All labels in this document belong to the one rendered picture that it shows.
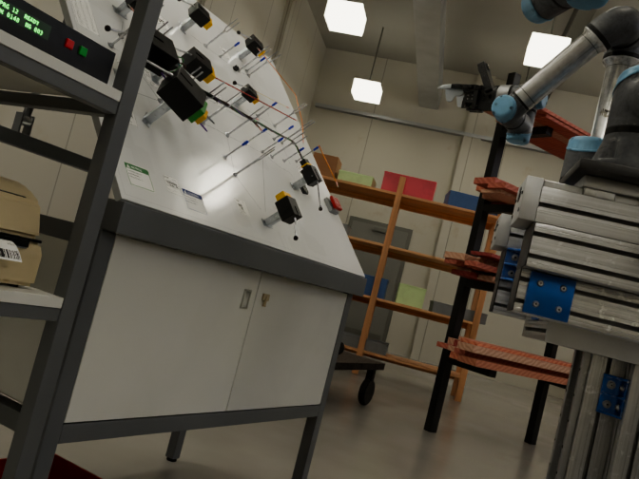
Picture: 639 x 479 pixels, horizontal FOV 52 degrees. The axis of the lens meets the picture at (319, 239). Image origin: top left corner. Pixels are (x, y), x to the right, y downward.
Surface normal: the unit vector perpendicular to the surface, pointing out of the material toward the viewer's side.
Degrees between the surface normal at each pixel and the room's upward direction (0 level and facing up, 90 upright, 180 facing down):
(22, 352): 90
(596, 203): 90
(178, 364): 90
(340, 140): 90
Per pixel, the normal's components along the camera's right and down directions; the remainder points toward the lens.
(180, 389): 0.85, 0.18
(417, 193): -0.15, -0.11
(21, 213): 0.91, -0.12
